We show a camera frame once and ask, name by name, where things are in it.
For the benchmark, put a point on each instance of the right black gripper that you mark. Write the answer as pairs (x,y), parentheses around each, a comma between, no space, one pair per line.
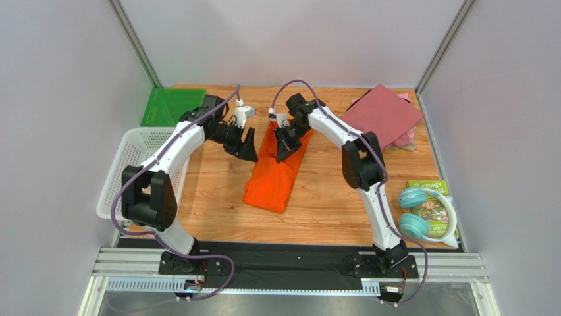
(286,137)

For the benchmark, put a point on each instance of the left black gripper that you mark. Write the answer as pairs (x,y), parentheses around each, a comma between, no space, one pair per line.
(248,151)

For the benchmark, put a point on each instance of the orange t shirt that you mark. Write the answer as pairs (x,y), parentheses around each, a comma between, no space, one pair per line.
(271,183)

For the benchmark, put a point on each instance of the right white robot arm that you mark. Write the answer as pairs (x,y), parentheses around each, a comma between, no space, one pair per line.
(363,169)

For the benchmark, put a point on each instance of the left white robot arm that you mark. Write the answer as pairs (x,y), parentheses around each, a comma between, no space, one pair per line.
(147,197)

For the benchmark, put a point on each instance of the green cutting mat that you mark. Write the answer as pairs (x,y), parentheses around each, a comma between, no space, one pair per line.
(166,105)

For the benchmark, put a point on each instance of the white plastic basket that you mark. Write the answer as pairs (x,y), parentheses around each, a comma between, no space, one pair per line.
(137,147)

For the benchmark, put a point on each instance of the folded maroon t shirt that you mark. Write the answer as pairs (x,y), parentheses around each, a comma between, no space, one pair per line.
(382,112)

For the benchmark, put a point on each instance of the teal headphones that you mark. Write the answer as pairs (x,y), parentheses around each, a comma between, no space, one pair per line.
(416,210)

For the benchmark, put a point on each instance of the green picture book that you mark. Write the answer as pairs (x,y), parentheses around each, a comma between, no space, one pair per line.
(434,206)

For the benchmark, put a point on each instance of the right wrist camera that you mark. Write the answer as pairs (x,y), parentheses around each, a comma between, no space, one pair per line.
(281,119)

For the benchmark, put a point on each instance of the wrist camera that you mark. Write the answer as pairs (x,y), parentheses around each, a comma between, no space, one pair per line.
(281,119)
(242,113)

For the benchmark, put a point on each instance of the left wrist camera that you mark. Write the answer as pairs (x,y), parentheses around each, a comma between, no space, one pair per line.
(242,113)

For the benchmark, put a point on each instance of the aluminium frame rail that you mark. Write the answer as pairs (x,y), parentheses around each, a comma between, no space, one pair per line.
(124,282)

